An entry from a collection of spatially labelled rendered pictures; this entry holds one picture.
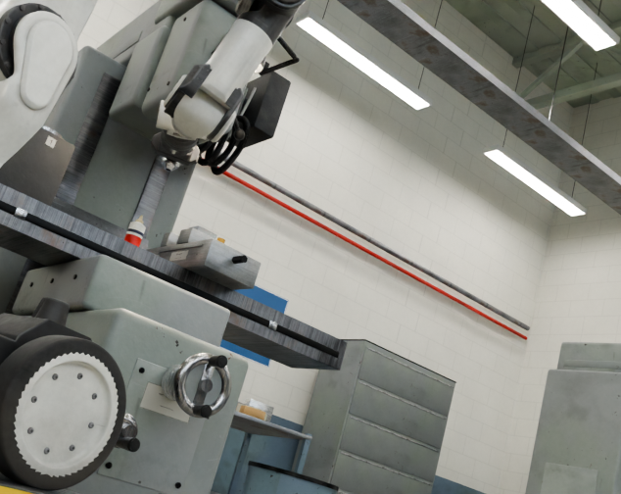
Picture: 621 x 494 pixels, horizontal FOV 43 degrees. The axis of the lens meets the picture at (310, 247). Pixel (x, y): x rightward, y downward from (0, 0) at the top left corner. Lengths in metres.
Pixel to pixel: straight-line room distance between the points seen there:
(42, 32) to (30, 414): 0.58
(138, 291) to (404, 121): 7.04
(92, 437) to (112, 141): 1.42
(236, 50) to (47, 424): 0.83
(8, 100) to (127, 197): 1.20
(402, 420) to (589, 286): 3.16
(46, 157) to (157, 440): 0.74
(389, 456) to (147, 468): 5.78
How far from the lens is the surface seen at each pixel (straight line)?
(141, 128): 2.35
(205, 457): 1.64
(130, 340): 1.55
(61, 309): 1.20
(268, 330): 2.07
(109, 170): 2.43
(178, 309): 1.79
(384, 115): 8.45
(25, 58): 1.30
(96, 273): 1.71
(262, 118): 2.53
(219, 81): 1.58
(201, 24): 2.15
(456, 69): 5.77
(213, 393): 1.50
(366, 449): 7.10
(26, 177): 1.93
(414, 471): 7.51
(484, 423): 9.18
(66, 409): 1.13
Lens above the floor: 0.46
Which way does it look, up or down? 18 degrees up
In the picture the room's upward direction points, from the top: 16 degrees clockwise
